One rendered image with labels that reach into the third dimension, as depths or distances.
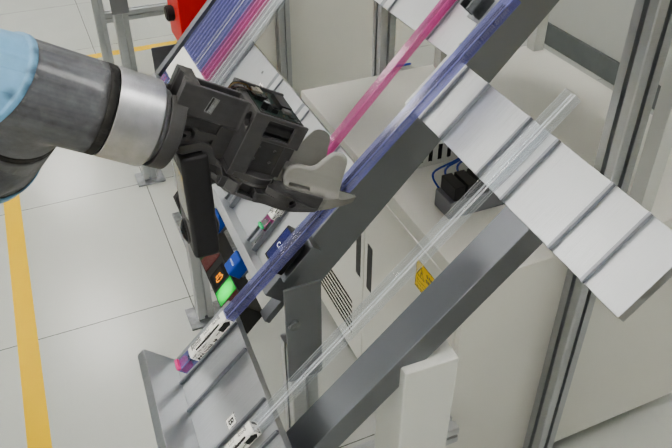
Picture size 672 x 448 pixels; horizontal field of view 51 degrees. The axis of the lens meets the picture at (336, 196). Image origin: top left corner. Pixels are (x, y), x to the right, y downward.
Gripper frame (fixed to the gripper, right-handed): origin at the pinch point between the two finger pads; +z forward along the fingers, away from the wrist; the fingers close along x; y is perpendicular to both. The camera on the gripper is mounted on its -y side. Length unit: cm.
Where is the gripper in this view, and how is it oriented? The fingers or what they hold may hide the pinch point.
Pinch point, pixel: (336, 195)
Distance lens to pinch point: 71.2
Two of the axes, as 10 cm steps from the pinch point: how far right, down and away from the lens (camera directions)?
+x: -3.7, -5.4, 7.5
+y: 4.6, -8.1, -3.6
